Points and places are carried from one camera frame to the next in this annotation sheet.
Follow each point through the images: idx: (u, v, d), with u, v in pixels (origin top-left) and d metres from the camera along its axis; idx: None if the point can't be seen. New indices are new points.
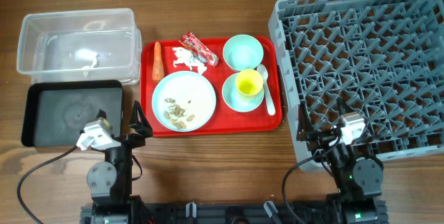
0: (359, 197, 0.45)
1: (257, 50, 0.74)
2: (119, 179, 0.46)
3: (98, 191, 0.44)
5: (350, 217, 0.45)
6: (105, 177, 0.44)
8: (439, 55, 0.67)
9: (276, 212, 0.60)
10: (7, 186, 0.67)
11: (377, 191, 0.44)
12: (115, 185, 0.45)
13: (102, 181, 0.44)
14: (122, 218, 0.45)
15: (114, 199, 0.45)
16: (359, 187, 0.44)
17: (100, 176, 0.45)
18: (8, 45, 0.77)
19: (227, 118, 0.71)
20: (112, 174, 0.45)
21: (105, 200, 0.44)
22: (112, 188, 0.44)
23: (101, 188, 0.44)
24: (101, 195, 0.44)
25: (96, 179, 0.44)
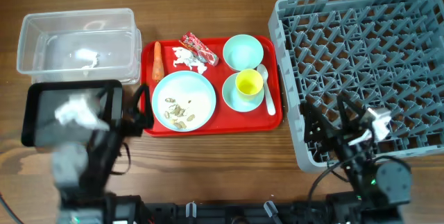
0: (386, 204, 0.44)
1: (257, 50, 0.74)
2: (91, 162, 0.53)
3: (62, 177, 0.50)
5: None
6: (73, 161, 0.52)
8: (439, 55, 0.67)
9: (276, 212, 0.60)
10: (7, 186, 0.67)
11: (404, 197, 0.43)
12: (82, 170, 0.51)
13: (66, 166, 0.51)
14: (94, 214, 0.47)
15: (80, 188, 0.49)
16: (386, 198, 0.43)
17: (67, 160, 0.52)
18: (8, 45, 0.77)
19: (227, 118, 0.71)
20: (82, 157, 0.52)
21: (68, 186, 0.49)
22: (78, 173, 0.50)
23: (66, 173, 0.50)
24: (69, 181, 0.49)
25: (61, 163, 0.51)
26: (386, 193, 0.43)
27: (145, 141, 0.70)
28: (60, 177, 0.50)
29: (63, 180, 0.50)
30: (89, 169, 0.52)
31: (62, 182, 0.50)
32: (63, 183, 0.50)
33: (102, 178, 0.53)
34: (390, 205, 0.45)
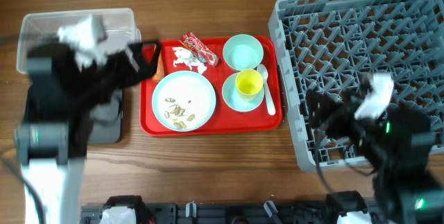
0: (413, 157, 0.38)
1: (257, 50, 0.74)
2: (61, 69, 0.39)
3: (37, 69, 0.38)
5: (408, 203, 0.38)
6: (37, 65, 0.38)
8: (439, 55, 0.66)
9: (276, 212, 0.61)
10: (7, 186, 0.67)
11: (426, 136, 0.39)
12: (62, 73, 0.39)
13: (36, 68, 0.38)
14: (57, 132, 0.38)
15: (60, 87, 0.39)
16: (412, 144, 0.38)
17: (36, 64, 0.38)
18: (8, 45, 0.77)
19: (227, 118, 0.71)
20: (48, 64, 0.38)
21: (35, 68, 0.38)
22: (55, 64, 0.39)
23: (40, 65, 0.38)
24: (41, 69, 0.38)
25: (32, 67, 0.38)
26: (406, 134, 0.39)
27: (145, 141, 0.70)
28: (35, 84, 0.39)
29: (36, 59, 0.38)
30: (78, 75, 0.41)
31: (34, 64, 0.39)
32: (34, 59, 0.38)
33: (87, 89, 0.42)
34: (419, 159, 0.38)
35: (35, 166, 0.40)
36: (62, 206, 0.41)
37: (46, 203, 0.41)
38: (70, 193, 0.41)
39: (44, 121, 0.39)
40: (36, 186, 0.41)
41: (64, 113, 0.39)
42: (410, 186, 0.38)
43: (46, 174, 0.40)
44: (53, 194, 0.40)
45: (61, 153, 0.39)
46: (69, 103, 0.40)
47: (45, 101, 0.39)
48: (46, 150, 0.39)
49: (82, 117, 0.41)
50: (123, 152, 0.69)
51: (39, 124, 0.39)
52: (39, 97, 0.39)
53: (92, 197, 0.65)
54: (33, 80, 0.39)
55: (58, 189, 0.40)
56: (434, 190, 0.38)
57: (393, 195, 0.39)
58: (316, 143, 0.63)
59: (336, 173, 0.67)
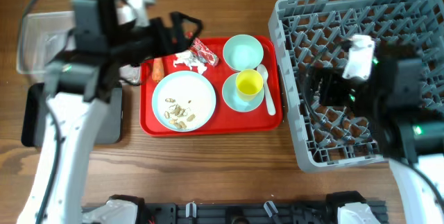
0: (399, 85, 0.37)
1: (257, 50, 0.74)
2: (105, 14, 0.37)
3: (81, 5, 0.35)
5: (407, 133, 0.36)
6: (83, 5, 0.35)
8: (439, 55, 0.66)
9: (276, 212, 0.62)
10: (7, 186, 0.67)
11: (414, 60, 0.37)
12: (105, 21, 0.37)
13: (82, 7, 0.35)
14: (88, 70, 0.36)
15: (99, 29, 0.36)
16: (399, 72, 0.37)
17: (82, 7, 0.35)
18: (8, 45, 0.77)
19: (227, 118, 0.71)
20: (94, 3, 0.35)
21: (81, 6, 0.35)
22: (98, 6, 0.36)
23: (84, 6, 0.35)
24: (87, 5, 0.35)
25: (78, 5, 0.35)
26: (391, 59, 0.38)
27: (145, 141, 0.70)
28: (78, 21, 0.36)
29: (85, 1, 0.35)
30: (116, 26, 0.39)
31: (80, 7, 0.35)
32: None
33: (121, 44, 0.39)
34: (408, 89, 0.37)
35: (62, 95, 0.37)
36: (81, 136, 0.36)
37: (65, 132, 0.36)
38: (89, 135, 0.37)
39: (77, 59, 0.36)
40: (57, 113, 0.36)
41: (95, 59, 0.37)
42: (405, 117, 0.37)
43: (71, 104, 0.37)
44: (77, 121, 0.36)
45: (87, 92, 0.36)
46: (107, 53, 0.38)
47: (84, 43, 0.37)
48: (75, 84, 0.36)
49: (110, 67, 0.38)
50: (123, 152, 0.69)
51: (73, 64, 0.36)
52: (77, 33, 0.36)
53: (92, 198, 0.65)
54: (76, 19, 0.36)
55: (79, 121, 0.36)
56: (434, 123, 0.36)
57: (388, 124, 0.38)
58: (316, 143, 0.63)
59: (336, 173, 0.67)
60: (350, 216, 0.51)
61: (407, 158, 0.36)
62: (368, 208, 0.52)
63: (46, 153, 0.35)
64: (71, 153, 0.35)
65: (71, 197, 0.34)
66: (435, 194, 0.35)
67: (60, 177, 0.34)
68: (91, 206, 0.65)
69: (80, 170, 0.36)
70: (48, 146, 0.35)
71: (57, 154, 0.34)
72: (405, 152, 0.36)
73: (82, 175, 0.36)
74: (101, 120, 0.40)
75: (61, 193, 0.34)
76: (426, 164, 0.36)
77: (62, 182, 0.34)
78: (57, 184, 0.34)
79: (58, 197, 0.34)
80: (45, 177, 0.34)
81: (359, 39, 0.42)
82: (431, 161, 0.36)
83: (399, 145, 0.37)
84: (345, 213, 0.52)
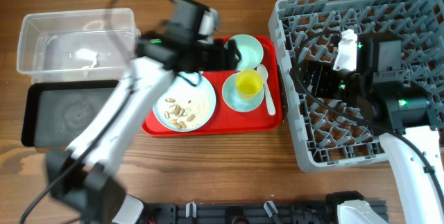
0: (383, 64, 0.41)
1: (257, 50, 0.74)
2: (200, 20, 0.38)
3: (182, 5, 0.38)
5: (393, 105, 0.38)
6: (184, 7, 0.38)
8: (439, 55, 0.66)
9: (276, 212, 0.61)
10: (8, 186, 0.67)
11: (396, 41, 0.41)
12: (194, 23, 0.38)
13: (182, 7, 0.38)
14: (164, 53, 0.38)
15: (186, 28, 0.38)
16: (381, 51, 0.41)
17: (183, 9, 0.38)
18: (8, 45, 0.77)
19: (227, 118, 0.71)
20: (192, 7, 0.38)
21: (186, 7, 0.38)
22: (194, 10, 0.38)
23: (185, 7, 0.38)
24: (187, 7, 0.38)
25: (181, 7, 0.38)
26: (373, 41, 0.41)
27: (145, 141, 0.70)
28: (175, 14, 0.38)
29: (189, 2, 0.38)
30: (205, 36, 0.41)
31: (182, 5, 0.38)
32: (187, 1, 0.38)
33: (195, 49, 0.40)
34: (391, 68, 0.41)
35: (143, 60, 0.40)
36: (147, 95, 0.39)
37: (138, 87, 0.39)
38: (150, 98, 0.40)
39: (163, 41, 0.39)
40: (138, 69, 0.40)
41: (179, 45, 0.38)
42: (391, 93, 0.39)
43: (149, 69, 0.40)
44: (150, 81, 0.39)
45: (168, 63, 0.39)
46: (191, 42, 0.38)
47: (173, 32, 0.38)
48: (158, 57, 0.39)
49: (188, 55, 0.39)
50: None
51: (162, 41, 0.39)
52: (171, 23, 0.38)
53: None
54: (175, 12, 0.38)
55: (153, 82, 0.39)
56: (420, 99, 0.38)
57: (376, 100, 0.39)
58: (316, 143, 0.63)
59: (336, 173, 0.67)
60: (349, 211, 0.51)
61: (394, 127, 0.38)
62: (366, 204, 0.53)
63: (116, 98, 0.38)
64: (135, 103, 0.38)
65: (123, 139, 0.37)
66: (423, 161, 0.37)
67: (121, 121, 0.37)
68: None
69: (137, 122, 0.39)
70: (119, 93, 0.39)
71: (125, 101, 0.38)
72: (392, 123, 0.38)
73: (134, 127, 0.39)
74: (162, 93, 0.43)
75: (116, 131, 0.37)
76: (413, 133, 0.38)
77: (121, 125, 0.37)
78: (118, 122, 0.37)
79: (114, 134, 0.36)
80: (109, 114, 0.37)
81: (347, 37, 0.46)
82: (417, 132, 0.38)
83: (386, 118, 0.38)
84: (345, 210, 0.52)
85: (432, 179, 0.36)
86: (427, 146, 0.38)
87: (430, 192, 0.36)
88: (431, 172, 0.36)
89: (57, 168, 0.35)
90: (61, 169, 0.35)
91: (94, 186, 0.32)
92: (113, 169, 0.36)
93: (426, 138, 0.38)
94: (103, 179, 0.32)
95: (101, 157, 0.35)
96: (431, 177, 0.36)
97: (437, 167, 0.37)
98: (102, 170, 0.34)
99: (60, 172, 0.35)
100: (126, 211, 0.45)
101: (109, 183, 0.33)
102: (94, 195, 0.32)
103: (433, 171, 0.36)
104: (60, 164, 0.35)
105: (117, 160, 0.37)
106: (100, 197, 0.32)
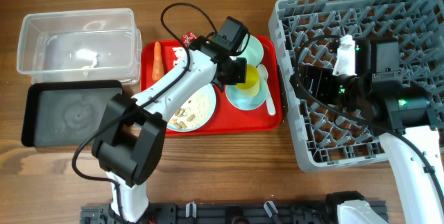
0: (382, 66, 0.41)
1: (256, 49, 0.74)
2: (239, 39, 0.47)
3: (228, 26, 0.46)
5: (393, 105, 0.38)
6: (229, 28, 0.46)
8: (439, 55, 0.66)
9: (276, 212, 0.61)
10: (7, 186, 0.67)
11: (393, 41, 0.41)
12: (235, 41, 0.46)
13: (228, 27, 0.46)
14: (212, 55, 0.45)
15: (228, 44, 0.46)
16: (378, 53, 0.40)
17: (228, 28, 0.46)
18: (8, 45, 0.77)
19: (227, 118, 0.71)
20: (237, 27, 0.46)
21: (230, 27, 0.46)
22: (238, 30, 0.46)
23: (229, 28, 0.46)
24: (234, 25, 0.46)
25: (227, 26, 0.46)
26: (370, 43, 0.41)
27: None
28: (223, 28, 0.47)
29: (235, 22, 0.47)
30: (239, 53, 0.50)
31: (230, 23, 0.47)
32: (234, 20, 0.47)
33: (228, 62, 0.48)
34: (390, 69, 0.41)
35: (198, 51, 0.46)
36: (198, 77, 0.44)
37: (192, 67, 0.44)
38: (196, 83, 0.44)
39: (208, 48, 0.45)
40: (191, 56, 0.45)
41: (222, 52, 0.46)
42: (391, 93, 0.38)
43: (201, 55, 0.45)
44: (200, 66, 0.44)
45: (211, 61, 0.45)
46: (231, 53, 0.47)
47: (219, 43, 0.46)
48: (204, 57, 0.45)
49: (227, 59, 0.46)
50: None
51: (210, 45, 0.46)
52: (218, 35, 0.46)
53: (93, 197, 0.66)
54: (223, 27, 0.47)
55: (204, 66, 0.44)
56: (417, 98, 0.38)
57: (376, 101, 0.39)
58: (316, 143, 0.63)
59: (336, 173, 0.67)
60: (349, 211, 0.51)
61: (394, 127, 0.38)
62: (366, 204, 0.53)
63: (173, 71, 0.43)
64: (188, 80, 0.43)
65: (173, 105, 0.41)
66: (423, 161, 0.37)
67: (175, 88, 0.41)
68: (91, 206, 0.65)
69: (185, 96, 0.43)
70: (177, 69, 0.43)
71: (182, 75, 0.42)
72: (392, 123, 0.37)
73: (180, 103, 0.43)
74: (201, 85, 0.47)
75: (171, 96, 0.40)
76: (412, 133, 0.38)
77: (175, 92, 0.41)
78: (173, 89, 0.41)
79: (168, 96, 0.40)
80: (167, 81, 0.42)
81: (345, 41, 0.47)
82: (416, 132, 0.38)
83: (386, 118, 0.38)
84: (344, 209, 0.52)
85: (432, 179, 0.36)
86: (427, 147, 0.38)
87: (430, 191, 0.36)
88: (432, 172, 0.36)
89: (117, 112, 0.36)
90: (124, 113, 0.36)
91: (152, 132, 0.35)
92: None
93: (425, 137, 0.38)
94: (158, 128, 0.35)
95: (157, 110, 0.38)
96: (431, 177, 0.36)
97: (437, 167, 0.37)
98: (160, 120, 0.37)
99: (121, 114, 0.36)
100: (141, 194, 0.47)
101: (162, 134, 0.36)
102: (149, 140, 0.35)
103: (433, 171, 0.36)
104: (122, 108, 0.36)
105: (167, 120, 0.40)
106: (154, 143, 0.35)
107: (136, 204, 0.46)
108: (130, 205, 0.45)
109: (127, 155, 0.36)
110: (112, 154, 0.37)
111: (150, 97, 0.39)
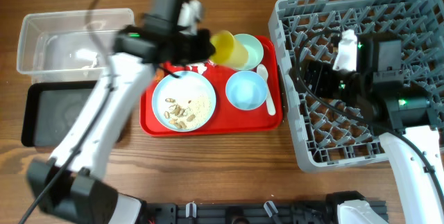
0: (385, 64, 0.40)
1: (257, 50, 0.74)
2: (175, 13, 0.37)
3: None
5: (393, 105, 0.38)
6: (160, 1, 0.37)
8: (439, 55, 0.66)
9: (276, 212, 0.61)
10: (7, 186, 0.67)
11: (395, 41, 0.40)
12: (171, 17, 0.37)
13: (158, 1, 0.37)
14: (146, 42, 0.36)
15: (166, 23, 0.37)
16: (380, 51, 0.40)
17: (159, 2, 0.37)
18: (8, 45, 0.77)
19: (228, 118, 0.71)
20: None
21: None
22: None
23: (161, 1, 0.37)
24: None
25: (156, 0, 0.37)
26: (373, 42, 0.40)
27: (145, 141, 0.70)
28: (155, 5, 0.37)
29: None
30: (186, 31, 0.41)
31: None
32: None
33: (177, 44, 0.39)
34: (392, 69, 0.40)
35: (122, 55, 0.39)
36: (128, 91, 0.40)
37: (117, 84, 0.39)
38: (131, 96, 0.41)
39: (141, 35, 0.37)
40: (113, 69, 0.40)
41: (159, 37, 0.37)
42: (392, 93, 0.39)
43: (126, 64, 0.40)
44: (129, 77, 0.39)
45: (147, 58, 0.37)
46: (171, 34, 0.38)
47: (152, 24, 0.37)
48: (134, 53, 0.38)
49: (171, 46, 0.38)
50: (123, 152, 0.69)
51: (141, 34, 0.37)
52: (149, 16, 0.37)
53: None
54: (155, 3, 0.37)
55: (130, 78, 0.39)
56: (419, 98, 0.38)
57: (376, 101, 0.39)
58: (316, 143, 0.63)
59: (336, 173, 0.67)
60: (349, 211, 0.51)
61: (394, 127, 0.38)
62: (366, 204, 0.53)
63: (95, 98, 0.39)
64: (116, 103, 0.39)
65: (104, 142, 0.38)
66: (423, 161, 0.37)
67: (100, 123, 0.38)
68: None
69: (118, 117, 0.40)
70: (100, 91, 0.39)
71: (105, 100, 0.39)
72: (392, 123, 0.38)
73: (115, 130, 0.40)
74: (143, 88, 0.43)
75: (102, 125, 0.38)
76: (413, 133, 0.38)
77: (104, 120, 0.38)
78: (98, 124, 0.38)
79: (94, 138, 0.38)
80: (90, 116, 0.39)
81: (347, 36, 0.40)
82: (416, 131, 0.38)
83: (386, 118, 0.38)
84: (344, 210, 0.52)
85: (432, 179, 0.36)
86: (427, 146, 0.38)
87: (430, 189, 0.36)
88: (432, 172, 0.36)
89: (41, 180, 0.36)
90: (46, 180, 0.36)
91: (83, 193, 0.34)
92: (97, 175, 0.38)
93: (425, 136, 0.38)
94: (87, 186, 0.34)
95: (83, 164, 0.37)
96: (431, 177, 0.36)
97: (437, 167, 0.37)
98: (90, 176, 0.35)
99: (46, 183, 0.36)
100: (123, 211, 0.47)
101: (97, 187, 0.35)
102: (83, 200, 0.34)
103: (433, 171, 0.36)
104: (43, 175, 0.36)
105: (104, 154, 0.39)
106: (89, 202, 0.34)
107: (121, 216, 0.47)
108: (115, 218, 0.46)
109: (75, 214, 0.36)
110: (60, 217, 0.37)
111: (73, 149, 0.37)
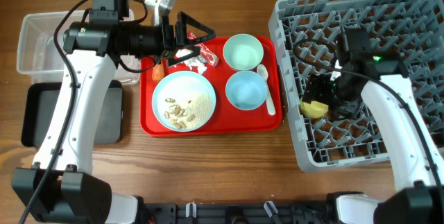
0: (358, 44, 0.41)
1: (255, 48, 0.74)
2: (117, 2, 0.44)
3: None
5: (369, 62, 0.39)
6: None
8: (439, 55, 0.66)
9: (276, 212, 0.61)
10: (7, 185, 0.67)
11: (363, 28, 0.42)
12: (115, 5, 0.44)
13: None
14: (100, 30, 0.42)
15: (112, 12, 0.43)
16: (354, 35, 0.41)
17: None
18: (7, 45, 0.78)
19: (227, 118, 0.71)
20: None
21: None
22: None
23: None
24: None
25: None
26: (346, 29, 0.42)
27: (145, 141, 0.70)
28: None
29: None
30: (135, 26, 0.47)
31: None
32: None
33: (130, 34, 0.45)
34: (365, 46, 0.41)
35: (80, 52, 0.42)
36: (93, 84, 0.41)
37: (80, 81, 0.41)
38: (98, 89, 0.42)
39: (94, 26, 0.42)
40: (72, 64, 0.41)
41: (107, 25, 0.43)
42: (368, 55, 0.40)
43: (84, 57, 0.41)
44: (90, 71, 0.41)
45: (100, 48, 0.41)
46: (118, 23, 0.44)
47: (100, 15, 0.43)
48: (91, 47, 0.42)
49: (118, 32, 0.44)
50: (122, 152, 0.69)
51: (89, 27, 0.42)
52: (95, 10, 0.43)
53: None
54: None
55: (93, 71, 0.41)
56: (392, 60, 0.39)
57: (356, 63, 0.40)
58: (316, 143, 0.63)
59: (336, 173, 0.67)
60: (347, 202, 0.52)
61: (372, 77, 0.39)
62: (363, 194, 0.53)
63: (62, 98, 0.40)
64: (84, 99, 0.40)
65: (82, 139, 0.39)
66: (399, 100, 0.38)
67: (75, 120, 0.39)
68: None
69: (91, 112, 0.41)
70: (64, 90, 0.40)
71: (73, 96, 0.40)
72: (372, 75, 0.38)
73: (92, 125, 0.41)
74: (109, 80, 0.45)
75: (77, 122, 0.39)
76: (390, 81, 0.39)
77: (78, 116, 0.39)
78: (73, 121, 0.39)
79: (73, 135, 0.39)
80: (62, 117, 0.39)
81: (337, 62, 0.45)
82: (393, 80, 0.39)
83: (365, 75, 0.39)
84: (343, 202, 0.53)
85: (408, 113, 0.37)
86: (401, 88, 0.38)
87: (406, 123, 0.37)
88: (406, 107, 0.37)
89: (28, 189, 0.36)
90: (33, 186, 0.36)
91: (72, 188, 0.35)
92: (85, 170, 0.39)
93: (401, 83, 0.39)
94: (75, 182, 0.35)
95: (68, 162, 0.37)
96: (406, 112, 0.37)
97: (411, 104, 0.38)
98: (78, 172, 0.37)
99: (34, 189, 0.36)
100: (123, 212, 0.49)
101: (87, 181, 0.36)
102: (75, 195, 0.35)
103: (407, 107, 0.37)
104: (30, 182, 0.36)
105: (86, 147, 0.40)
106: (80, 196, 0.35)
107: (122, 214, 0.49)
108: (119, 218, 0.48)
109: (72, 211, 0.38)
110: (58, 218, 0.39)
111: (53, 150, 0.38)
